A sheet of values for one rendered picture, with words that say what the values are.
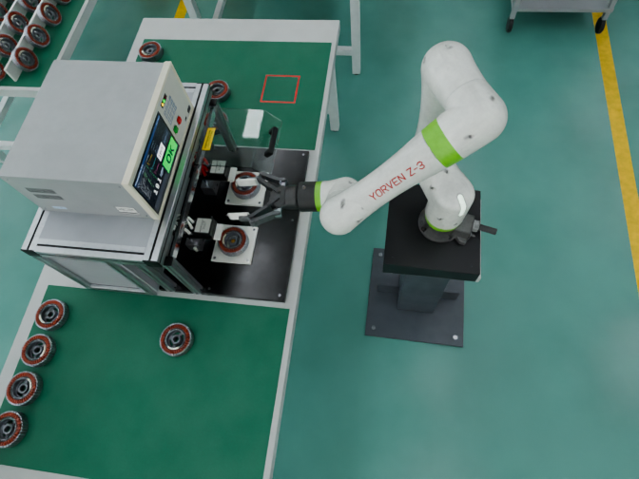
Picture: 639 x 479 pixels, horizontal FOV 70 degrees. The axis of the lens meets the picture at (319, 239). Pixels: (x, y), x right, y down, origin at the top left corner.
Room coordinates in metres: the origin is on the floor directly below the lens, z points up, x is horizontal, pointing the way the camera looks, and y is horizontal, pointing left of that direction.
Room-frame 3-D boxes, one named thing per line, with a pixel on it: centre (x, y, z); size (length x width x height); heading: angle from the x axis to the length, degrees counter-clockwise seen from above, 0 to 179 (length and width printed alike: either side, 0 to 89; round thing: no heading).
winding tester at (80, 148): (1.00, 0.58, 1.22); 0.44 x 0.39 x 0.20; 162
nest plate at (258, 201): (1.00, 0.24, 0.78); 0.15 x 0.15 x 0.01; 72
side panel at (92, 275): (0.71, 0.76, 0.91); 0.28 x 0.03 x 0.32; 72
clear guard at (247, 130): (1.03, 0.23, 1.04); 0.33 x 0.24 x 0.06; 72
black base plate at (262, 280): (0.89, 0.29, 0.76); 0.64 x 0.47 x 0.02; 162
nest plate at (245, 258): (0.77, 0.31, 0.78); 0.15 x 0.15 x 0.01; 72
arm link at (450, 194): (0.66, -0.43, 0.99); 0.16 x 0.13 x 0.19; 9
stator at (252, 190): (1.00, 0.24, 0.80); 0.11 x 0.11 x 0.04
